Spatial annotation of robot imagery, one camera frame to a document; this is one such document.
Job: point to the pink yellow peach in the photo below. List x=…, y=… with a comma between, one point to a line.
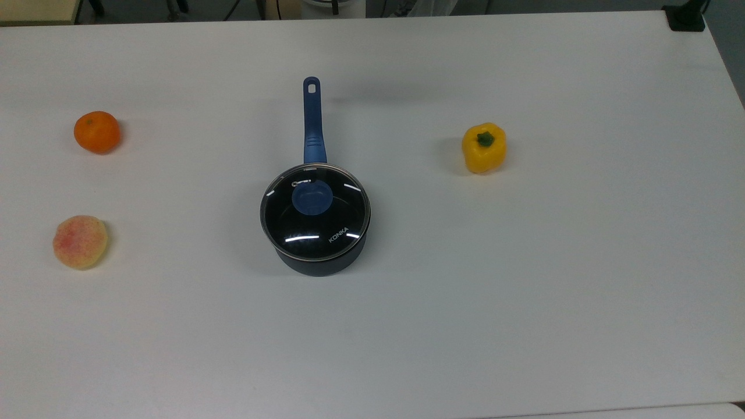
x=80, y=242

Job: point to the yellow bell pepper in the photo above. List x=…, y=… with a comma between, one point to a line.
x=484, y=152

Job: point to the glass lid with blue knob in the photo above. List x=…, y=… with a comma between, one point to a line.
x=314, y=198

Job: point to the black table clamp mount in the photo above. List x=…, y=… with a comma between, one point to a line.
x=685, y=17

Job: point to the dark blue saucepan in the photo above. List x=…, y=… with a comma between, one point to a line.
x=312, y=122

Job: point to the orange tangerine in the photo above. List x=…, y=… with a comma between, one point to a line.
x=96, y=132

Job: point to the wooden desk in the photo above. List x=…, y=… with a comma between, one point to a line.
x=35, y=11

